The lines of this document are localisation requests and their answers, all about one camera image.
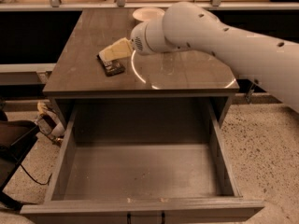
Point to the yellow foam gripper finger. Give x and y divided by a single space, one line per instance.
122 48

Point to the black rxbar chocolate wrapper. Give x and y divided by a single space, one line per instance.
111 68

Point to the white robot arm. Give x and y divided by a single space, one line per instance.
269 62

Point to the grey wooden drawer cabinet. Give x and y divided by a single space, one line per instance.
157 93

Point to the open grey top drawer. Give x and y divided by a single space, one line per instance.
139 161

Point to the white ceramic bowl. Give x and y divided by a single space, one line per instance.
147 13

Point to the black chair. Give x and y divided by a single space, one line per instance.
16 140

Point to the metal clamp under rail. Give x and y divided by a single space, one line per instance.
250 91

